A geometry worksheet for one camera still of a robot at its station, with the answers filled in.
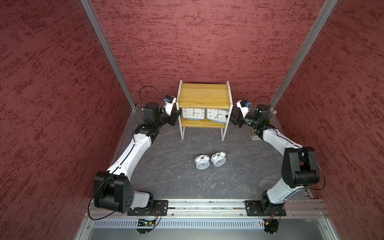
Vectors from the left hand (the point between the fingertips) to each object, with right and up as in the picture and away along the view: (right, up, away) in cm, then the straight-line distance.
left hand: (177, 112), depth 80 cm
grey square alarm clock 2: (+23, -2, +7) cm, 24 cm away
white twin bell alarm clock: (+14, -28, +2) cm, 31 cm away
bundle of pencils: (+60, +1, +15) cm, 62 cm away
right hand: (+29, -2, +6) cm, 30 cm away
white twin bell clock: (+23, -27, +3) cm, 36 cm away
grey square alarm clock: (+9, -1, +10) cm, 13 cm away
